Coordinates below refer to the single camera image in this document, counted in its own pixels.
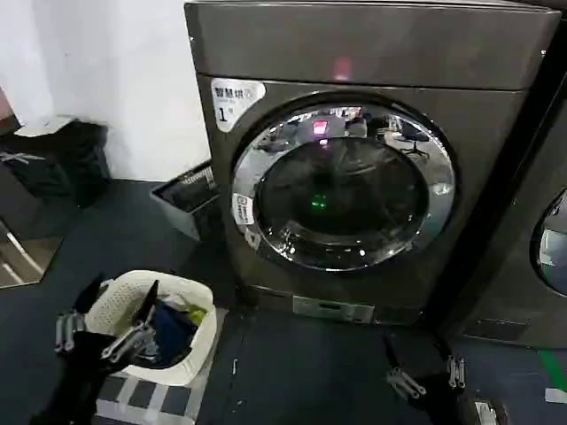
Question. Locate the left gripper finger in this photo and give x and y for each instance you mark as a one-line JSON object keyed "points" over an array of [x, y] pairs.
{"points": [[128, 338], [68, 329]]}

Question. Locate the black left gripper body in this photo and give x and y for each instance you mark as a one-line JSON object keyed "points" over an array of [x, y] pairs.
{"points": [[88, 358]]}

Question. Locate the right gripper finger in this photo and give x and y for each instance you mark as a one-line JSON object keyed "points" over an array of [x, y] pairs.
{"points": [[456, 372], [405, 381]]}

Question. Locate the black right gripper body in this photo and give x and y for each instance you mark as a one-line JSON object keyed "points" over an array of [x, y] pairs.
{"points": [[447, 403]]}

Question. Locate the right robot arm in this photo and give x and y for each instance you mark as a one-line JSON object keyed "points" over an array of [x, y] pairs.
{"points": [[485, 411]]}

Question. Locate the white plastic laundry basket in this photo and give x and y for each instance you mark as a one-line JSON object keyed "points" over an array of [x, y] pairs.
{"points": [[111, 305]]}

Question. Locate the dark blue garment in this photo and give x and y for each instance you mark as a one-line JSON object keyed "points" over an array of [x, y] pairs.
{"points": [[173, 323]]}

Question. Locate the grey checked floor mat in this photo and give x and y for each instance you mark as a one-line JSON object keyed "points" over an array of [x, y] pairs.
{"points": [[146, 394]]}

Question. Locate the white cloth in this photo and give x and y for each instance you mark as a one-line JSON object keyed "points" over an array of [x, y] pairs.
{"points": [[179, 303]]}

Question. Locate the yellow-green cloth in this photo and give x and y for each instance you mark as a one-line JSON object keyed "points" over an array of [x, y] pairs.
{"points": [[197, 315]]}

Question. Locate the grey slatted plastic crate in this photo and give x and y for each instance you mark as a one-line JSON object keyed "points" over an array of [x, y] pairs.
{"points": [[177, 212]]}

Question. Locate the round glass dryer door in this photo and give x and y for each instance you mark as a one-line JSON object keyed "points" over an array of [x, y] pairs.
{"points": [[556, 248], [345, 186]]}

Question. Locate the black bin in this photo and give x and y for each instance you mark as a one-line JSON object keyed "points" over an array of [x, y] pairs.
{"points": [[88, 164]]}

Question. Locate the flat cardboard piece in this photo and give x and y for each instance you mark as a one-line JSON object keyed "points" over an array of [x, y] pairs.
{"points": [[42, 126]]}

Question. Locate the grey front-load dryer with sticker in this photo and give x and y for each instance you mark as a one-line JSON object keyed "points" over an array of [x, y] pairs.
{"points": [[354, 44]]}

